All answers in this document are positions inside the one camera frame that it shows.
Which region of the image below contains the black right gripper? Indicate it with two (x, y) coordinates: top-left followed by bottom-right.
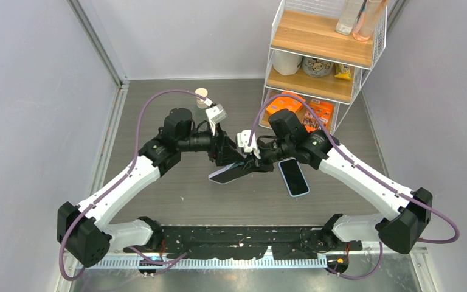
(241, 137), (293, 173)

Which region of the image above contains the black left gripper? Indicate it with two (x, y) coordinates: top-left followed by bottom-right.
(179, 120), (244, 166)

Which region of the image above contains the phone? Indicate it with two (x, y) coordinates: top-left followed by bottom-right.
(208, 162), (250, 185)
(278, 159), (310, 198)

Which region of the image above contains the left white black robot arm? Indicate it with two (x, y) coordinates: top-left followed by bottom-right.
(57, 105), (244, 268)

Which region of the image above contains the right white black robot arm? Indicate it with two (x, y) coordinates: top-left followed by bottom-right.
(215, 109), (432, 254)

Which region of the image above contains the phone in light blue case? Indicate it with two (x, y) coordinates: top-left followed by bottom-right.
(278, 159), (310, 198)

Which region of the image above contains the green soap pump bottle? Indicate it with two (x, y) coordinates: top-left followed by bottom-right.
(195, 88), (209, 110)

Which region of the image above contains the orange yellow sponge box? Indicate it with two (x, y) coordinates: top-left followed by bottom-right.
(265, 97), (303, 116)

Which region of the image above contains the orange razor box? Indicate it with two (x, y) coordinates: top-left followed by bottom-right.
(302, 99), (334, 133)

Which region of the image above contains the white cup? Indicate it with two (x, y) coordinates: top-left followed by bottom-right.
(272, 50), (303, 76)

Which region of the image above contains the printed ceramic mug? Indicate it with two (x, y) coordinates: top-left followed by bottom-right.
(301, 57), (334, 78)

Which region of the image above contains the yellow snack packet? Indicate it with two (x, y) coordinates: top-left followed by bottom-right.
(334, 63), (353, 80)

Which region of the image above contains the clear glass bottle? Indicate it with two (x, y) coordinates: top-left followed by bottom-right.
(335, 0), (365, 35)

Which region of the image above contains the pink tinted glass bottle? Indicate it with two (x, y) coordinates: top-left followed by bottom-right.
(352, 0), (388, 41)

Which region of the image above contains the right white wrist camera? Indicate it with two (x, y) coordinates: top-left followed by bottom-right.
(235, 129), (261, 159)

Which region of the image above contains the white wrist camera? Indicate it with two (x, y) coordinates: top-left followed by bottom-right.
(235, 129), (261, 159)
(204, 98), (227, 136)

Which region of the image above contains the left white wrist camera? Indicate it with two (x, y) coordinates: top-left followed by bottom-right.
(204, 98), (227, 136)

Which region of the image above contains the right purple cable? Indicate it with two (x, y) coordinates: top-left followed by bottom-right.
(247, 93), (461, 245)

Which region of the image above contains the purple cable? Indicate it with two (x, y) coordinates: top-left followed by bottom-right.
(247, 93), (461, 245)
(58, 89), (208, 282)

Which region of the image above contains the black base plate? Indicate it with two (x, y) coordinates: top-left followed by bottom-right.
(147, 226), (362, 260)

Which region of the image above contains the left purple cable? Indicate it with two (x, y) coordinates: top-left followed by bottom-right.
(58, 89), (208, 282)

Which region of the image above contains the white wire wooden shelf rack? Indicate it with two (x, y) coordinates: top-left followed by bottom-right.
(261, 1), (387, 133)

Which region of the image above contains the aluminium frame rail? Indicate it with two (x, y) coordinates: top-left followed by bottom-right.
(67, 0), (130, 88)

